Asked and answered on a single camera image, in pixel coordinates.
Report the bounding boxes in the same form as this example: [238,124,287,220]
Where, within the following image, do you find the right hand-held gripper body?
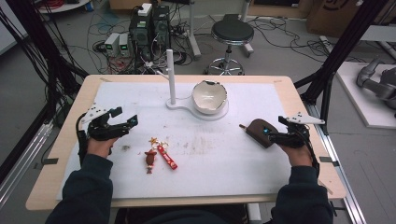
[269,111,326,149]

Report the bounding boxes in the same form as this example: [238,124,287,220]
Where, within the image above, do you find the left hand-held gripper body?
[81,104,132,142]

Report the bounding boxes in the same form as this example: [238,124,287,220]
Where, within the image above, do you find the brown ice cream bar toy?
[238,118,280,149]

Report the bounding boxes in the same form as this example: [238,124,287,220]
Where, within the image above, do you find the person's left hand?
[86,136,120,160]

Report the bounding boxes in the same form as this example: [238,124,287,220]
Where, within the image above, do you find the person's right hand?
[277,143,314,168]

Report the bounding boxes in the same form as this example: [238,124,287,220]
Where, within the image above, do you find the white stand with pole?
[156,49,230,122]

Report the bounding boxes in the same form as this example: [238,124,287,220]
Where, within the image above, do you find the grey power supply box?
[104,32,121,58]
[118,33,131,58]

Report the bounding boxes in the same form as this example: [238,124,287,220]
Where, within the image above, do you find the white eggshell-shaped bowl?
[191,79,229,116]

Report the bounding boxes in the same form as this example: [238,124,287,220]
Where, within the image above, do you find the white floor board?
[335,61,396,130]

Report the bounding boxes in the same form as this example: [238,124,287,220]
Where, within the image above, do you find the white table mat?
[55,80,292,201]

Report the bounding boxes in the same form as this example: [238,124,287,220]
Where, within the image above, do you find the black computer tower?
[128,12,153,63]
[151,5,172,52]

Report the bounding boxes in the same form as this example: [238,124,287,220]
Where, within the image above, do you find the black round stool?
[204,19,255,77]

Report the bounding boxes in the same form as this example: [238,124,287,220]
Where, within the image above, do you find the white power strip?
[136,3,153,18]

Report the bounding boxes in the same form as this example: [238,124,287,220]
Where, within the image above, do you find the cardboard box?
[305,0,396,39]

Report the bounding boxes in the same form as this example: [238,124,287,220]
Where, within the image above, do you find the left hand-held gripper cable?
[75,112,89,167]

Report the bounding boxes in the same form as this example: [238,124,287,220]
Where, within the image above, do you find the brown doll keychain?
[144,148,159,175]

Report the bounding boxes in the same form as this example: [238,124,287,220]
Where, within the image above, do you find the red strap keychain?
[156,144,179,172]

